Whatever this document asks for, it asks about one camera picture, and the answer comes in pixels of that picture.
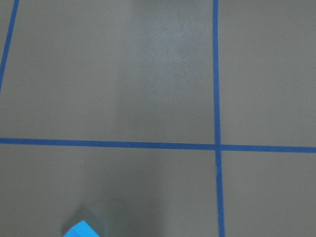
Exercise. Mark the blue block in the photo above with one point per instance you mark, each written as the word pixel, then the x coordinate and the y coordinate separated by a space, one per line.
pixel 81 229

